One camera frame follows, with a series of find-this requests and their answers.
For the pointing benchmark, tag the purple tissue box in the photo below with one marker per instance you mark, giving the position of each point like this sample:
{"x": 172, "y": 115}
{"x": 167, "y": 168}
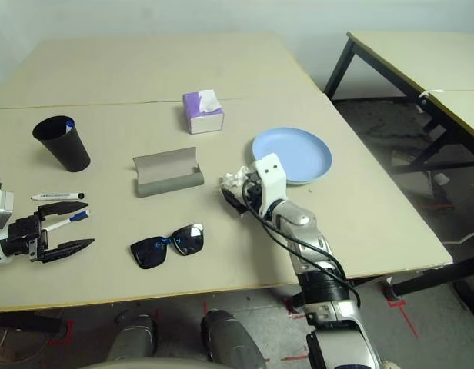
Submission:
{"x": 192, "y": 111}

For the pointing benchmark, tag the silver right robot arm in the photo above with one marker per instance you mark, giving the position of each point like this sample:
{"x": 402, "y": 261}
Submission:
{"x": 310, "y": 238}

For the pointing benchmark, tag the black caster base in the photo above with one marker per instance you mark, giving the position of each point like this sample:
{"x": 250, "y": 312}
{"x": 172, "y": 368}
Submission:
{"x": 469, "y": 303}

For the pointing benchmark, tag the black-capped whiteboard marker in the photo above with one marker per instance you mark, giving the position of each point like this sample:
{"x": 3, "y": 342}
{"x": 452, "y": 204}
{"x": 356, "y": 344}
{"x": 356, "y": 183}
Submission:
{"x": 56, "y": 196}

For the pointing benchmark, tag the white tag on table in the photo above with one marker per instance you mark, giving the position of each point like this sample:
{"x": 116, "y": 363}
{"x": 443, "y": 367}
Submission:
{"x": 431, "y": 92}

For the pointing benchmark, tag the blue-capped marker in cup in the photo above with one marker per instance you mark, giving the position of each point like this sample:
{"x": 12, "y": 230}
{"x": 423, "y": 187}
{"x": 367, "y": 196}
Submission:
{"x": 69, "y": 126}

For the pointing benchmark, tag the grey robot left leg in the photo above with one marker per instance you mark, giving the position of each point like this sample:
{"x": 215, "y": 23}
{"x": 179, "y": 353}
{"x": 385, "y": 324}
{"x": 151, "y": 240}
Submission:
{"x": 133, "y": 338}

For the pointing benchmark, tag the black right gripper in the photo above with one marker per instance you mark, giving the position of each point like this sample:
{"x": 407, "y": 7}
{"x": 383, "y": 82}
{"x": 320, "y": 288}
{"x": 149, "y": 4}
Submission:
{"x": 254, "y": 196}

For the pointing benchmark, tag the beige side table black legs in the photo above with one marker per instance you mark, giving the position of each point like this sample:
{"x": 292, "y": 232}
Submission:
{"x": 464, "y": 111}
{"x": 414, "y": 57}

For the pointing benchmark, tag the grey robot leg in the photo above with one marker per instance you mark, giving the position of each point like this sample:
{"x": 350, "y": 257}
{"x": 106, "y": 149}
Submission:
{"x": 133, "y": 338}
{"x": 229, "y": 338}

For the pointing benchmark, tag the grey glasses case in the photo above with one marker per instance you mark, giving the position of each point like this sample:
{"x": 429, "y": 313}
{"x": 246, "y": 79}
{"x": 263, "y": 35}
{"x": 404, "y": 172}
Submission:
{"x": 171, "y": 186}

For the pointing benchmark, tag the black sunglasses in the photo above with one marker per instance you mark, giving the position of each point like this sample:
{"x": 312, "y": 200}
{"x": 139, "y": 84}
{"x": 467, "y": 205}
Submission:
{"x": 152, "y": 253}

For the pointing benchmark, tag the black plastic cup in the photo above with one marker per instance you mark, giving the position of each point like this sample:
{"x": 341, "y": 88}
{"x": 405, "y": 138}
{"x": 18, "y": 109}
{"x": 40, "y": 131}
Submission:
{"x": 67, "y": 153}

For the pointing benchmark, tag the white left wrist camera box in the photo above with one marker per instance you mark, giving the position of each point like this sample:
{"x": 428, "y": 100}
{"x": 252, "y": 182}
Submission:
{"x": 0, "y": 207}

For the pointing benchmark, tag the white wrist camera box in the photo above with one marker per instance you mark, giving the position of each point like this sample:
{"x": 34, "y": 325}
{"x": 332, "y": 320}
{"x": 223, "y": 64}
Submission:
{"x": 0, "y": 207}
{"x": 271, "y": 180}

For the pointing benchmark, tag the grey robot right leg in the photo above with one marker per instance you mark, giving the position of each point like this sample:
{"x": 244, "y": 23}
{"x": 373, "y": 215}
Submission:
{"x": 229, "y": 338}

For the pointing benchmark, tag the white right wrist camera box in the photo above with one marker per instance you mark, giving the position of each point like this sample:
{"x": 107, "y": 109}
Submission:
{"x": 271, "y": 180}

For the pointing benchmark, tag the black table foot bar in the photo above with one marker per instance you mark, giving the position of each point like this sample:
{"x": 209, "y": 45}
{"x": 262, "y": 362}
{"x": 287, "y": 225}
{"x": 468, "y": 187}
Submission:
{"x": 433, "y": 274}
{"x": 29, "y": 326}

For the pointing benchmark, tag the white tissue in box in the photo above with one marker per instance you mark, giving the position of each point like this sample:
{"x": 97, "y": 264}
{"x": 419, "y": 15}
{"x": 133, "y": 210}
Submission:
{"x": 209, "y": 100}

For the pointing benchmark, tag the thin blue-capped white marker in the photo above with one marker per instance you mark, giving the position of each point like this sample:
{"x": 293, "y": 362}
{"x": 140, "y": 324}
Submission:
{"x": 80, "y": 216}

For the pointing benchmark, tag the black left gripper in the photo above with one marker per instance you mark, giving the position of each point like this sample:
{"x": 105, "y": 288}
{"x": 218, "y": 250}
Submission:
{"x": 27, "y": 238}

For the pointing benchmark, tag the small white floor object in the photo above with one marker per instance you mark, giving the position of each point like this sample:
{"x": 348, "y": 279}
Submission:
{"x": 440, "y": 178}

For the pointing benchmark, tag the blue plastic plate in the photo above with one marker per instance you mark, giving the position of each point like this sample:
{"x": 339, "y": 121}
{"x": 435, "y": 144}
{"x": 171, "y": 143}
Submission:
{"x": 294, "y": 150}

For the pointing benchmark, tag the white tissue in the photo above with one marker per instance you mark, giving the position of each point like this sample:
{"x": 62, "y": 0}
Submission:
{"x": 235, "y": 177}
{"x": 209, "y": 100}

